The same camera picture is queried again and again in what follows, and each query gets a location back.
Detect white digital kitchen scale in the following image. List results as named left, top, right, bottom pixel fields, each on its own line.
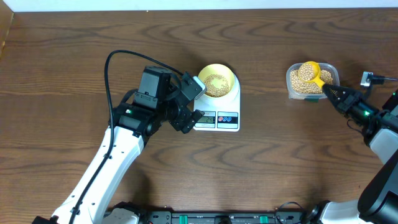
left=194, top=75, right=241, bottom=132

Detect pale yellow bowl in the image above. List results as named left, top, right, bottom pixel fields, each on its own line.
left=198, top=63, right=235, bottom=93

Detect soybeans in bowl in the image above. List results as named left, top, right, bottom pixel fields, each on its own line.
left=204, top=74, right=231, bottom=98

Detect clear plastic container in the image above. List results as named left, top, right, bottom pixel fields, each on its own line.
left=286, top=62, right=340, bottom=100

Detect soybeans in container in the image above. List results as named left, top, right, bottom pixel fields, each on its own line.
left=290, top=70, right=333, bottom=94

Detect soybeans in scoop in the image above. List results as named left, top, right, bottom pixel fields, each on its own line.
left=298, top=63, right=315, bottom=81

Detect green tape strip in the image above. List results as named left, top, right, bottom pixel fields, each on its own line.
left=304, top=98, right=319, bottom=103

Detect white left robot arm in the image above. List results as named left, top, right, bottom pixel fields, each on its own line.
left=34, top=66, right=206, bottom=224

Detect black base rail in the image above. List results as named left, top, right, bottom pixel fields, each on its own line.
left=102, top=202, right=315, bottom=224

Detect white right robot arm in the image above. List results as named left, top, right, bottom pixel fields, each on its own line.
left=302, top=84, right=397, bottom=224

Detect yellow measuring scoop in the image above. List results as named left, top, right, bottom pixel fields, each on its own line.
left=301, top=61, right=325, bottom=89

